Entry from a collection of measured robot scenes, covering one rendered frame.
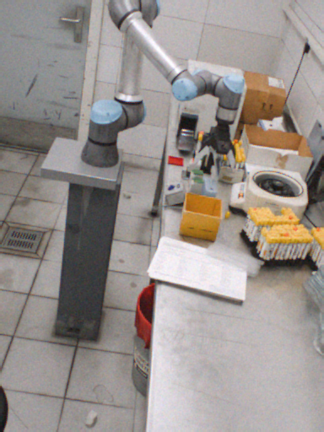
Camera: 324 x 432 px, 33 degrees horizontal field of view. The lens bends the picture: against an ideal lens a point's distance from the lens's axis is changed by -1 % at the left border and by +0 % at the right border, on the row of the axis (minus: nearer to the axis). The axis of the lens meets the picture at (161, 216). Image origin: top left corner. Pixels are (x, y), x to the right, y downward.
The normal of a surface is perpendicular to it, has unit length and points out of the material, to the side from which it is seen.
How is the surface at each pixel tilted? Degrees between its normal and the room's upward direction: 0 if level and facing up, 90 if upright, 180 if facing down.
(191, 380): 0
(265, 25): 90
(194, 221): 90
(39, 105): 90
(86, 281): 90
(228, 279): 1
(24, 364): 0
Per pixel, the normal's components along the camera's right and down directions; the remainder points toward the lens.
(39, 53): -0.04, 0.54
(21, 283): 0.17, -0.83
